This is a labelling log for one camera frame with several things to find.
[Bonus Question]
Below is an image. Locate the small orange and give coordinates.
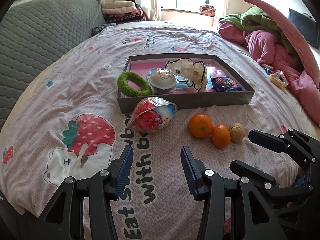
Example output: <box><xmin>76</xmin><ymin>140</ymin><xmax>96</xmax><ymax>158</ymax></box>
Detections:
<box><xmin>212</xmin><ymin>125</ymin><xmax>231</xmax><ymax>148</ymax></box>

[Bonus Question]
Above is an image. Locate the snack packets pile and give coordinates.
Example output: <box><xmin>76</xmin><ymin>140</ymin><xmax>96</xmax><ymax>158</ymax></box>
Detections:
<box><xmin>261</xmin><ymin>63</ymin><xmax>288</xmax><ymax>89</ymax></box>

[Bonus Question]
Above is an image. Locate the right cream curtain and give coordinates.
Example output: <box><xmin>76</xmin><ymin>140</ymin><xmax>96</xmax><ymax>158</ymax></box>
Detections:
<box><xmin>211</xmin><ymin>0</ymin><xmax>234</xmax><ymax>29</ymax></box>

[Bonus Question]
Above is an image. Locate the stack of folded blankets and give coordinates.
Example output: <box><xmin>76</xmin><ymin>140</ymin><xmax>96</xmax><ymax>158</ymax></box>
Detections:
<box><xmin>101</xmin><ymin>1</ymin><xmax>148</xmax><ymax>24</ymax></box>

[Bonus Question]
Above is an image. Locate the black wall television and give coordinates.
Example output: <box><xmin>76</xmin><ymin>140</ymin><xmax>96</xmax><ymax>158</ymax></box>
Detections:
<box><xmin>289</xmin><ymin>8</ymin><xmax>319</xmax><ymax>49</ymax></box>

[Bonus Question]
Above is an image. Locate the red toy egg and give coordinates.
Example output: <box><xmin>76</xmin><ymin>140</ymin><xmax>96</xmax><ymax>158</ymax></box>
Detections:
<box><xmin>127</xmin><ymin>96</ymin><xmax>178</xmax><ymax>133</ymax></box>

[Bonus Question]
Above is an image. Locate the green knitted ring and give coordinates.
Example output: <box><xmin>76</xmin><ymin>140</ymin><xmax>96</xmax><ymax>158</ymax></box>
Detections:
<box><xmin>117</xmin><ymin>71</ymin><xmax>153</xmax><ymax>97</ymax></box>

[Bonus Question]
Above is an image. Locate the green blanket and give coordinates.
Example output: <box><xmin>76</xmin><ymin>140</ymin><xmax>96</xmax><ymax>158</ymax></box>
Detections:
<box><xmin>219</xmin><ymin>7</ymin><xmax>297</xmax><ymax>55</ymax></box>

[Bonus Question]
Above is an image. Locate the cream drawstring cloth pouch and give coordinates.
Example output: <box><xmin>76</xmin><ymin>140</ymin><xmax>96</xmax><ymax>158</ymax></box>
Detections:
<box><xmin>165</xmin><ymin>58</ymin><xmax>208</xmax><ymax>93</ymax></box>

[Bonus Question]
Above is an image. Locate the white toy egg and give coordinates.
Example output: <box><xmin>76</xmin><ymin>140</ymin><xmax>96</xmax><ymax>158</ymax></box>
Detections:
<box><xmin>149</xmin><ymin>68</ymin><xmax>176</xmax><ymax>94</ymax></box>

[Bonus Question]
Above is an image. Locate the large orange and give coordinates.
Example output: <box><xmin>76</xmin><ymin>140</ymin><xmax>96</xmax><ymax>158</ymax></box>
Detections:
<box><xmin>188</xmin><ymin>113</ymin><xmax>213</xmax><ymax>139</ymax></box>

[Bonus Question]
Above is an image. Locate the blue cookie packet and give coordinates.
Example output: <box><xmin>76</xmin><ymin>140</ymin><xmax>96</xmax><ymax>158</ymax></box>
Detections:
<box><xmin>210</xmin><ymin>76</ymin><xmax>242</xmax><ymax>92</ymax></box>

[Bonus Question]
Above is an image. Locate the walnut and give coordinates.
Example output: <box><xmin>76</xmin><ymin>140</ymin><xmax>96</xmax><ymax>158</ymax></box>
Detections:
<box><xmin>229</xmin><ymin>123</ymin><xmax>245</xmax><ymax>143</ymax></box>

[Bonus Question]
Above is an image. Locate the pink crumpled duvet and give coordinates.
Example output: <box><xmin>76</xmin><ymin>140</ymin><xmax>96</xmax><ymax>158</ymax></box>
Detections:
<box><xmin>218</xmin><ymin>22</ymin><xmax>319</xmax><ymax>123</ymax></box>

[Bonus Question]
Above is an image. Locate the grey quilted headboard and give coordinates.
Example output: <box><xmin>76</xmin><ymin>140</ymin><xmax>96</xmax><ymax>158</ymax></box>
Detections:
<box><xmin>1</xmin><ymin>0</ymin><xmax>105</xmax><ymax>125</ymax></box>

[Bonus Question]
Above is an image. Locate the orange patterned bag on sill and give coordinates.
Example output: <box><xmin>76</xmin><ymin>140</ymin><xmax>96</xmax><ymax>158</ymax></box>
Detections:
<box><xmin>199</xmin><ymin>4</ymin><xmax>216</xmax><ymax>17</ymax></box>

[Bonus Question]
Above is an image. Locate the person's right hand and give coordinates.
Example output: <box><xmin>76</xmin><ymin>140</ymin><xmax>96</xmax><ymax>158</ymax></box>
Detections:
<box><xmin>287</xmin><ymin>167</ymin><xmax>306</xmax><ymax>209</ymax></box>

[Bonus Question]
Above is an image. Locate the pink quilted pillow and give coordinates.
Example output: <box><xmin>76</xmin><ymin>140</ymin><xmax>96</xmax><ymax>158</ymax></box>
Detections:
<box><xmin>244</xmin><ymin>0</ymin><xmax>319</xmax><ymax>88</ymax></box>

